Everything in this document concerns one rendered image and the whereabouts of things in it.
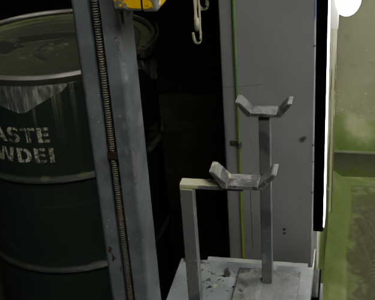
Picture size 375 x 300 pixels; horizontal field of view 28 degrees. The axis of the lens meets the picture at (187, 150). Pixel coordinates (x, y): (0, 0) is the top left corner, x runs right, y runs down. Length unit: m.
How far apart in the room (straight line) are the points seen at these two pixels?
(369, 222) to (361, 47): 0.70
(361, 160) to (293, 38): 1.60
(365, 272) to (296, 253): 0.90
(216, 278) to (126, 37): 0.47
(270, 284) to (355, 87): 1.86
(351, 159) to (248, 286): 1.80
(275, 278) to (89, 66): 0.49
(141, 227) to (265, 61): 0.51
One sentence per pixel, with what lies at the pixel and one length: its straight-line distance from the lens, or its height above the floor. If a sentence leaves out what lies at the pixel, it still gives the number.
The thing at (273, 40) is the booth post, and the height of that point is 1.07.
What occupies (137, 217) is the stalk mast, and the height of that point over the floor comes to 0.99.
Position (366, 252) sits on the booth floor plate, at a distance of 2.61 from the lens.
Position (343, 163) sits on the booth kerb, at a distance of 2.97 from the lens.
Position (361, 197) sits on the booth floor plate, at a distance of 2.90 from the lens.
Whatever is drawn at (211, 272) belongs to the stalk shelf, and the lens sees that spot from 1.25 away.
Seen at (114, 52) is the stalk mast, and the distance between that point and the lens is 0.93.
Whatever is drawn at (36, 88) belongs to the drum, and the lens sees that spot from 1.89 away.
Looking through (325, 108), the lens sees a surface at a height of 0.93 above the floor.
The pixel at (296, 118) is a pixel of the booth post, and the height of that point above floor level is 0.91.
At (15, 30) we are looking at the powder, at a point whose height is 0.86.
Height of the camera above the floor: 1.54
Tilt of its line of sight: 27 degrees down
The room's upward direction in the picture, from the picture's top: 4 degrees counter-clockwise
